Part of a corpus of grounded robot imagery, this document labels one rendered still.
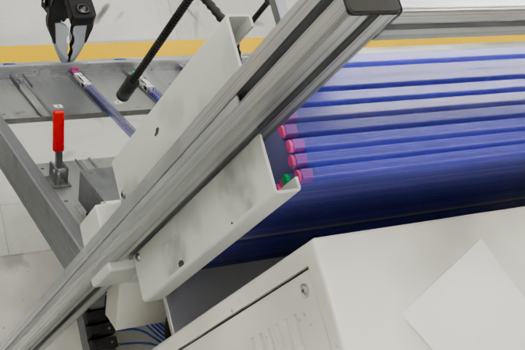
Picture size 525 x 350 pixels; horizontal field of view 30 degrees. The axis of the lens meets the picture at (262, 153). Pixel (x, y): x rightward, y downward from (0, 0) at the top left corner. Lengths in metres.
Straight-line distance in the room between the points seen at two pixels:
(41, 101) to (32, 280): 0.33
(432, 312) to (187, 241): 0.25
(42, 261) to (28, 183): 0.41
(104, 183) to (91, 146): 1.33
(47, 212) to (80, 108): 0.39
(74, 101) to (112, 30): 1.09
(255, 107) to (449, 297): 0.22
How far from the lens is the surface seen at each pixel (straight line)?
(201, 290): 1.06
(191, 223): 0.90
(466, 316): 0.79
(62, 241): 1.33
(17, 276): 1.83
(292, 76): 0.67
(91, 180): 1.33
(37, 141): 2.62
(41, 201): 1.40
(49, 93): 1.79
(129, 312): 1.23
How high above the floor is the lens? 2.34
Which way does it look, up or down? 55 degrees down
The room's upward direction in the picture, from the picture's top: 47 degrees clockwise
